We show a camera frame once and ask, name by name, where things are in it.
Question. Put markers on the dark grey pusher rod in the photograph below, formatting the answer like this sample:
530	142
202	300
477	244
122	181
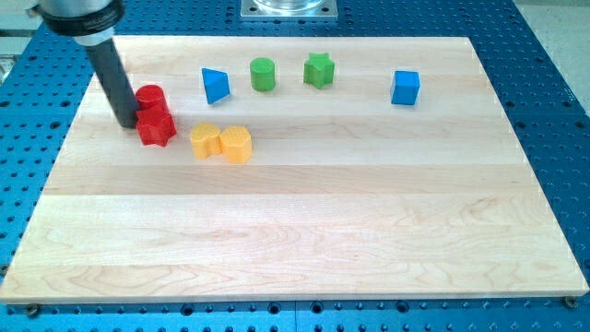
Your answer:
114	81

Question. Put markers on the red cylinder block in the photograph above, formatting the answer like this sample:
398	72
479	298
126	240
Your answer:
150	96

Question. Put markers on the red star block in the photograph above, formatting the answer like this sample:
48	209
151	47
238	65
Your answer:
155	127

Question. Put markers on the blue perforated table plate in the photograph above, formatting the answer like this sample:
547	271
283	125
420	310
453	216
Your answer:
43	91

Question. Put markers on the blue triangle block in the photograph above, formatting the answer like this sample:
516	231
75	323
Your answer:
216	85

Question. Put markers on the yellow heart block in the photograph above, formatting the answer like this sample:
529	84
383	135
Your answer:
204	138

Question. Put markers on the yellow hexagon block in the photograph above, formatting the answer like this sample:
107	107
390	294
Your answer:
236	144

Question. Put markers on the green cylinder block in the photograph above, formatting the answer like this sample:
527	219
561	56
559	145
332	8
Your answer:
262	72

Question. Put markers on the green star block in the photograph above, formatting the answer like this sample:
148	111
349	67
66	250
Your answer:
318	70

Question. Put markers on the light wooden board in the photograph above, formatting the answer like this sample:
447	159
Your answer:
346	195

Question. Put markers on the blue cube block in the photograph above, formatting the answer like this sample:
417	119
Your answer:
405	87

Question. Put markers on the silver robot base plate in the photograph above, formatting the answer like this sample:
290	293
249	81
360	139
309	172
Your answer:
260	9

